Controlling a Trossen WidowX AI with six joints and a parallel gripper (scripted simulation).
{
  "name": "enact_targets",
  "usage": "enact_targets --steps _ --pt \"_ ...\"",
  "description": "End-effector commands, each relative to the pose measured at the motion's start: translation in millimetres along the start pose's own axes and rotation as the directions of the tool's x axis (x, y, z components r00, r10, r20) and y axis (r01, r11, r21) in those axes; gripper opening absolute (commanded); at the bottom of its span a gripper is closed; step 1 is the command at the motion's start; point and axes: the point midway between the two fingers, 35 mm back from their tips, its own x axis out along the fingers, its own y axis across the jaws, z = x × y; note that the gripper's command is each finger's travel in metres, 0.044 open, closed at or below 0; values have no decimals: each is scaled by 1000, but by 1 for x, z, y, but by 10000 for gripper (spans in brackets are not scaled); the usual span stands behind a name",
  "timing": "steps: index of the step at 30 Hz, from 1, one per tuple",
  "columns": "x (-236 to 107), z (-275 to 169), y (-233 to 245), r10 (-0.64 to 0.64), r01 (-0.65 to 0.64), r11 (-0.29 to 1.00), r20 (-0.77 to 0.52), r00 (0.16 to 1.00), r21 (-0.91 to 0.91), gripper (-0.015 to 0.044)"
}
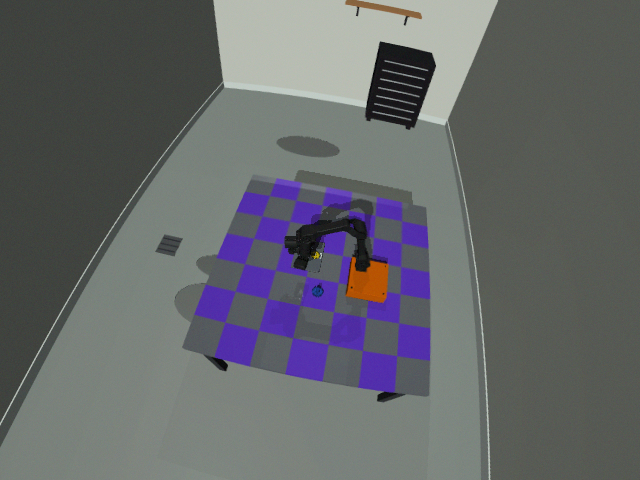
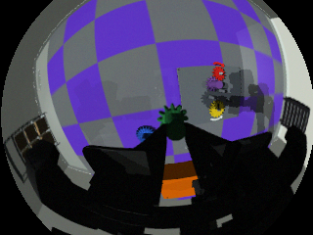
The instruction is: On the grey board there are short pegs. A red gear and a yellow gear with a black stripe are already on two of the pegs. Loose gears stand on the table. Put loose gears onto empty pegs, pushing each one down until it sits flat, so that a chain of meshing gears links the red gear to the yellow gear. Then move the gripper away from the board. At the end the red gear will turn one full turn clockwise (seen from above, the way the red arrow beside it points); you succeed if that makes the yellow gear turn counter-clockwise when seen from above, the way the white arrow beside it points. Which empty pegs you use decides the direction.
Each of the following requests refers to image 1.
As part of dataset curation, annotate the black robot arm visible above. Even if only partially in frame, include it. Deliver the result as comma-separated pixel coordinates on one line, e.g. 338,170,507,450
284,218,371,272

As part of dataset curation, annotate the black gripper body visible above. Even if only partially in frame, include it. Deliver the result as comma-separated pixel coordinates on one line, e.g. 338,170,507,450
293,242,315,270

